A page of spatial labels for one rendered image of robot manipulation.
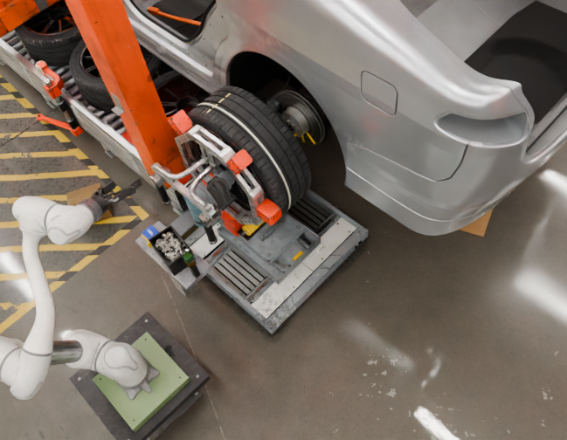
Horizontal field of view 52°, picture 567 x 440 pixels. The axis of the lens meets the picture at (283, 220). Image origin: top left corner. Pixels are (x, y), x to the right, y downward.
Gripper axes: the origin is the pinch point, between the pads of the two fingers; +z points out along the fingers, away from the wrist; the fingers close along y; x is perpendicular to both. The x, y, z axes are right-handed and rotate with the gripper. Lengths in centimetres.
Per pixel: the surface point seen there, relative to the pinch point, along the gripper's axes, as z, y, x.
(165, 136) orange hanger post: 62, 21, 2
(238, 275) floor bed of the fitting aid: 73, 16, 94
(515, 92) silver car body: 29, -145, -6
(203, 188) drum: 36.1, -8.9, 20.6
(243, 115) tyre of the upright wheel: 47, -34, -7
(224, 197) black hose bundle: 25.9, -25.6, 21.7
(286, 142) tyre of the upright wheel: 51, -48, 9
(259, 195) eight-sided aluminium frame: 37, -36, 27
